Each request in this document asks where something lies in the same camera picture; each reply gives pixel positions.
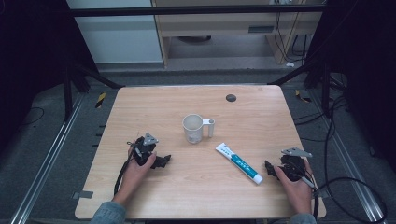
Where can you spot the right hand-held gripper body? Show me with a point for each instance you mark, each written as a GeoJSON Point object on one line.
{"type": "Point", "coordinates": [292, 169]}

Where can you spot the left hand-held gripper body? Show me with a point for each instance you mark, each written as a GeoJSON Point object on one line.
{"type": "Point", "coordinates": [141, 154]}

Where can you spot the white and teal toothpaste tube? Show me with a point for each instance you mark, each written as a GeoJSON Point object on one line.
{"type": "Point", "coordinates": [239, 161]}

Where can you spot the person's left hand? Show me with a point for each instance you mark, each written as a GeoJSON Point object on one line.
{"type": "Point", "coordinates": [137, 174]}

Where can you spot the person's right hand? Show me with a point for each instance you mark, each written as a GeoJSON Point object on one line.
{"type": "Point", "coordinates": [295, 194]}

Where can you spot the yellow and black tape strip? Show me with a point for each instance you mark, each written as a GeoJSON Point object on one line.
{"type": "Point", "coordinates": [100, 100]}
{"type": "Point", "coordinates": [302, 96]}

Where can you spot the grey round table grommet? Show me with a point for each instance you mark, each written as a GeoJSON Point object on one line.
{"type": "Point", "coordinates": [230, 98]}

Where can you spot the black metal stand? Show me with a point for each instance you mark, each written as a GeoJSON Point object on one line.
{"type": "Point", "coordinates": [325, 90]}
{"type": "Point", "coordinates": [67, 93]}

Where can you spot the small white floor object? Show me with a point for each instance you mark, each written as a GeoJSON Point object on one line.
{"type": "Point", "coordinates": [289, 64]}

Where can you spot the black curtain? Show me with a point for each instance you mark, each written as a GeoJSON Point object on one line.
{"type": "Point", "coordinates": [367, 77]}
{"type": "Point", "coordinates": [31, 62]}

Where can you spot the white cabinet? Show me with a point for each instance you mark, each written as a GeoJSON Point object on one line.
{"type": "Point", "coordinates": [118, 37]}

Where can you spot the light wooden desk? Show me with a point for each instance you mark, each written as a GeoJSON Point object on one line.
{"type": "Point", "coordinates": [218, 25]}

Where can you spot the grey metal table bracket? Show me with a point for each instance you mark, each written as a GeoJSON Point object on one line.
{"type": "Point", "coordinates": [82, 194]}
{"type": "Point", "coordinates": [323, 193]}

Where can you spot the aluminium floor rail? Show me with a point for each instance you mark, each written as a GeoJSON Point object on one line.
{"type": "Point", "coordinates": [345, 161]}
{"type": "Point", "coordinates": [46, 158]}

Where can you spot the black horizontal frame bar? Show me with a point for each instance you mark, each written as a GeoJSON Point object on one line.
{"type": "Point", "coordinates": [186, 11]}

